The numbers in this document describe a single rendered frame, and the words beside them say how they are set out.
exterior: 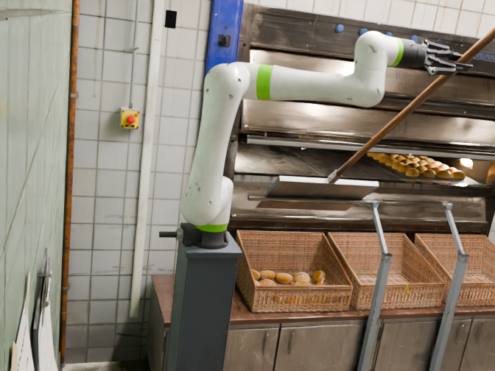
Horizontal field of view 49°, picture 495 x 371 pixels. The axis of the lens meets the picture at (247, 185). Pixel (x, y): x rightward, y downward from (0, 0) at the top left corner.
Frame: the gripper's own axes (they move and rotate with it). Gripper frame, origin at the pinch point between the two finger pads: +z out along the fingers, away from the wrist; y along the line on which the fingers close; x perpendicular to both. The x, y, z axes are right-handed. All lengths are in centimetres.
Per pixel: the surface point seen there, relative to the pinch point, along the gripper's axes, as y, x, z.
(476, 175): -34, -151, 147
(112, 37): -73, -103, -105
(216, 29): -78, -93, -54
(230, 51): -71, -99, -45
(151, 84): -56, -114, -84
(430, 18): -96, -77, 71
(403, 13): -97, -78, 53
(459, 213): -6, -152, 124
